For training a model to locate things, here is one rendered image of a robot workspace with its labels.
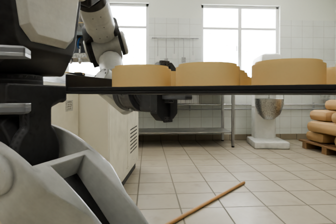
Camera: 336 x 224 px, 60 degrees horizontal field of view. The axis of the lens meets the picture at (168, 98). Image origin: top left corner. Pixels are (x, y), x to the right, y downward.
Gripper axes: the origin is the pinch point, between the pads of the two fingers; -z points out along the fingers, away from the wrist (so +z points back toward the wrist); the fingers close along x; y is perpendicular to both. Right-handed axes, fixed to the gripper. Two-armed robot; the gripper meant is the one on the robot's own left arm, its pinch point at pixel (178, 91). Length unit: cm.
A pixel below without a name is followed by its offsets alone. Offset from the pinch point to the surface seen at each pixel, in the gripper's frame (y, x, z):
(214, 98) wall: 353, -4, 285
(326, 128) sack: 358, -42, 105
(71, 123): 32, -17, 128
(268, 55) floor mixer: 346, 58, 180
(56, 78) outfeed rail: 18, 9, 115
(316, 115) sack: 386, -27, 130
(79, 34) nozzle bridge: 41, 39, 136
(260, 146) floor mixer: 337, -73, 187
